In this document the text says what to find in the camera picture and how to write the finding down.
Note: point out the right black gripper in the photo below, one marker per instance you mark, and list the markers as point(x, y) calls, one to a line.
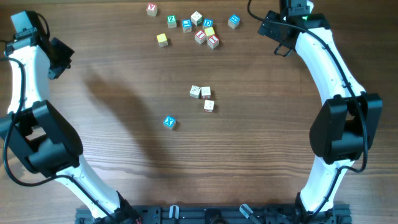
point(268, 30)

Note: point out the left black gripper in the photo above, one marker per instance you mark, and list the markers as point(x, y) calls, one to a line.
point(67, 51)

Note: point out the plain animal wooden block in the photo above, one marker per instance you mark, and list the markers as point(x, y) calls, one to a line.
point(196, 18)

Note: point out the number 2 wooden block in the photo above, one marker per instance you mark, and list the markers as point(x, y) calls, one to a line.
point(206, 92)

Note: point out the red edged animal block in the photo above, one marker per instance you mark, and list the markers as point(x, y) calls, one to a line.
point(209, 106)

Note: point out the green edged picture block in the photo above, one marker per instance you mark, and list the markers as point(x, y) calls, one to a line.
point(195, 91)

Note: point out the yellow S wooden block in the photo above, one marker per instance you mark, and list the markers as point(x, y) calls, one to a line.
point(162, 40)

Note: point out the blue X wooden block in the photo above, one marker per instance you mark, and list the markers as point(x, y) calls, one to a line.
point(169, 122)

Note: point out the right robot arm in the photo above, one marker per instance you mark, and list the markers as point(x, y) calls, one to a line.
point(343, 130)

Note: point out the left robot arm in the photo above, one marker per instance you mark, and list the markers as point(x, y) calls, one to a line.
point(40, 145)

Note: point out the blue H wooden block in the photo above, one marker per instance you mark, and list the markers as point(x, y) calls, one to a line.
point(234, 21)

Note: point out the red I block lower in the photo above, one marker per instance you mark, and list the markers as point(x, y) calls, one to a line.
point(213, 41)

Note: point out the yellow C wooden block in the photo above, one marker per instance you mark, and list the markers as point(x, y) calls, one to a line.
point(209, 32)

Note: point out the blue D wooden block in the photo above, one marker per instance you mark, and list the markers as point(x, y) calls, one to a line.
point(207, 23)

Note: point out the red I wooden block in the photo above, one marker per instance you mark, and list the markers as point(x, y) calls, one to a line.
point(200, 36)

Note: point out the blue L wooden block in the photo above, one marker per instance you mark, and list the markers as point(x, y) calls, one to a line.
point(186, 25)

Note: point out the green Z wooden block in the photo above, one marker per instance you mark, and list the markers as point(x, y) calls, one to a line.
point(171, 21)

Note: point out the red letter wooden block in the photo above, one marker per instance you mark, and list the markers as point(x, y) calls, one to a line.
point(152, 9)

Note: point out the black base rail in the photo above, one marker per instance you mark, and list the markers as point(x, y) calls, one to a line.
point(211, 214)

